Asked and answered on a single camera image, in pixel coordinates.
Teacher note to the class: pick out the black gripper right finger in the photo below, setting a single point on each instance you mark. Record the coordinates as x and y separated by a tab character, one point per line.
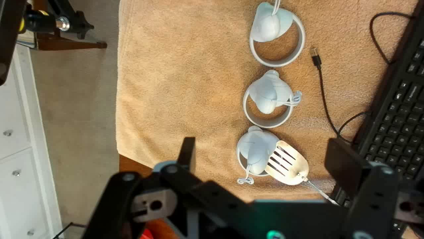
371	187

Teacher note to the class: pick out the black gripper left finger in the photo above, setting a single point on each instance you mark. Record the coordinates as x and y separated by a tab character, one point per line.
192	208

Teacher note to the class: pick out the fish slice orange handle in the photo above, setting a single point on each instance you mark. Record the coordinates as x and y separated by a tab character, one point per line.
291	167

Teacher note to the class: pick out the black keyboard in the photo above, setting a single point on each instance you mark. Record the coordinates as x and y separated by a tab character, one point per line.
394	129

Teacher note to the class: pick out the white VR controller middle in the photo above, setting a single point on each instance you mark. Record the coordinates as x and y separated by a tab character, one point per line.
268	93

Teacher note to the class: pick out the tan towel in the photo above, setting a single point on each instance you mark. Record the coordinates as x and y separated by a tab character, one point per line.
183	66

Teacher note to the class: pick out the white drawer cabinet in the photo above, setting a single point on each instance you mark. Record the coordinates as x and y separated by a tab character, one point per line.
28	200

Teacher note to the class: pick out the white VR controller far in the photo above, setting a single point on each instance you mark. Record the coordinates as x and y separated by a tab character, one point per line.
271	21

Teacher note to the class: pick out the black camera tripod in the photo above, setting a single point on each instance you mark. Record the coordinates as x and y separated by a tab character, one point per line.
57	25

